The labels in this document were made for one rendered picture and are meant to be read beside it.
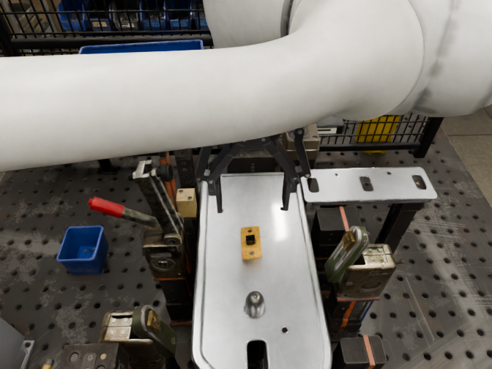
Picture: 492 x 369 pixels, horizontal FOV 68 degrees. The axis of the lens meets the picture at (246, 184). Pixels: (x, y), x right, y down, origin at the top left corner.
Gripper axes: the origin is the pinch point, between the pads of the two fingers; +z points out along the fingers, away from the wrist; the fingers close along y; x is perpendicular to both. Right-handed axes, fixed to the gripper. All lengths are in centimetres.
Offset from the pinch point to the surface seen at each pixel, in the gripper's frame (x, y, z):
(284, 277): -7.0, 5.5, 14.3
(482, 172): 113, 148, 115
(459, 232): 22, 63, 45
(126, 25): 175, -64, 46
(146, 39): 55, -25, -2
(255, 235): 1.5, 0.8, 12.9
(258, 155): 25.5, 2.9, 14.1
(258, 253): -3.3, 1.0, 11.9
